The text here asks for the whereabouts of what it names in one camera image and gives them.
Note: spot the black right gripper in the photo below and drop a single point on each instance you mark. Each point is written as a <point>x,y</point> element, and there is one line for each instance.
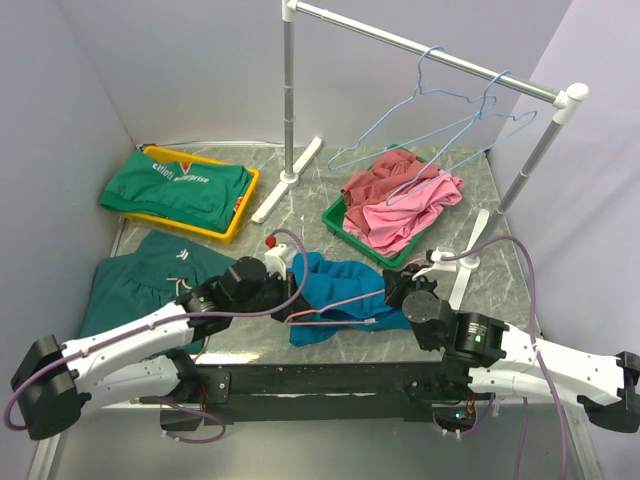
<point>398,280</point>

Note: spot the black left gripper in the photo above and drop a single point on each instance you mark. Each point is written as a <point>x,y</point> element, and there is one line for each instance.
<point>297,305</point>

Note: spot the pink wire hanger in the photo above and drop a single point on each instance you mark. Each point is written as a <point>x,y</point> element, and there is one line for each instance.
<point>351,294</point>

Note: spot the teal blue t shirt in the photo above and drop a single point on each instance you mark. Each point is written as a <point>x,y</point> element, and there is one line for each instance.
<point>340,295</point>

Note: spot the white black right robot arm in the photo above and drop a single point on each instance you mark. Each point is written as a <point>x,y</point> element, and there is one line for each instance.
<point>481,354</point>

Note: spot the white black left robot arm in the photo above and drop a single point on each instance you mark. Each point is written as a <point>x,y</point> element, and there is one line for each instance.
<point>144,359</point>

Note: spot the green printed t shirt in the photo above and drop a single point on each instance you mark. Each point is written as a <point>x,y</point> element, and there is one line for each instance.
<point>202,195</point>

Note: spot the pink t shirt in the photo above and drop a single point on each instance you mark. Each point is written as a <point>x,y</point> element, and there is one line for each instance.
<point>395,222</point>

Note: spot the maroon t shirt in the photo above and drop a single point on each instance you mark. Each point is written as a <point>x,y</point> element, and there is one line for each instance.
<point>388,173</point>

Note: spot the dark green shorts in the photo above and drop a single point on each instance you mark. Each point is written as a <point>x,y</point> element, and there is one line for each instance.
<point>128,287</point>

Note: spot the green plastic tray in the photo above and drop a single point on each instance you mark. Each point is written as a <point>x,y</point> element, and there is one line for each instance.
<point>334,215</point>

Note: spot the yellow plastic tray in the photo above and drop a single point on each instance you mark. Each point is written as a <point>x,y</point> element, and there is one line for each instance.
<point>165,155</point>

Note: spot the silver white clothes rack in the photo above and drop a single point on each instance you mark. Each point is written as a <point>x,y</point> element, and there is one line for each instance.
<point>566,102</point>

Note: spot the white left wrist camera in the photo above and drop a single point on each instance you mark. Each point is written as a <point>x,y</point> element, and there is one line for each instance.
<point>279,256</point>

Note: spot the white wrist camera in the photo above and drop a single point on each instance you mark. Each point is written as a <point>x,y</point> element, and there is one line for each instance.
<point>279,256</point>
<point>440,260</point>

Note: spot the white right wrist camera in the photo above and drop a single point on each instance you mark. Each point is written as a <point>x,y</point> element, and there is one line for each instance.
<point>440,260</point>

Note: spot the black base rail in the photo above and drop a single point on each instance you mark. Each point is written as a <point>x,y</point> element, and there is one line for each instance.
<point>312,392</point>

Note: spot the blue wire hanger middle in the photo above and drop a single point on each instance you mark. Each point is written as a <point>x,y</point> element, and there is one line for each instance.
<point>485,102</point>

